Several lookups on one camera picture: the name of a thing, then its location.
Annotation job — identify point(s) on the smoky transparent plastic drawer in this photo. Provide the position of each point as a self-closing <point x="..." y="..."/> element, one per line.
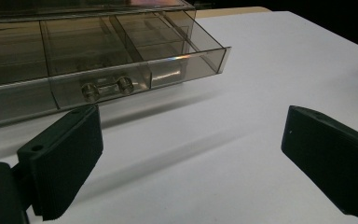
<point x="105" y="68"/>

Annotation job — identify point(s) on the smoky transparent drawer cabinet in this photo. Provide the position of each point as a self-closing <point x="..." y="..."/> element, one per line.
<point x="84" y="6"/>

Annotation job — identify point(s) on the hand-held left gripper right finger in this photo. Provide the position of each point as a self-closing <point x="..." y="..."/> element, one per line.
<point x="329" y="155"/>

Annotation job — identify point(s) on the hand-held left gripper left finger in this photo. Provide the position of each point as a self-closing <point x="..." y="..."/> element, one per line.
<point x="62" y="161"/>

